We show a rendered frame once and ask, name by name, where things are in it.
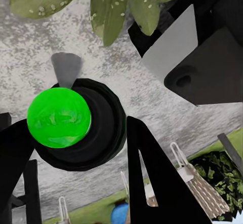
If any insectifuge atomizer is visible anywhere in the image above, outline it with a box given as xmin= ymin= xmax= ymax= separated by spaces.
xmin=27 ymin=52 xmax=127 ymax=172

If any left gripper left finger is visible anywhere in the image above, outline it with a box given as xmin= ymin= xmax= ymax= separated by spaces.
xmin=0 ymin=119 xmax=35 ymax=216

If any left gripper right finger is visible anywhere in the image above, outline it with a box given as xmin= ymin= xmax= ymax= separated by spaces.
xmin=127 ymin=116 xmax=212 ymax=224

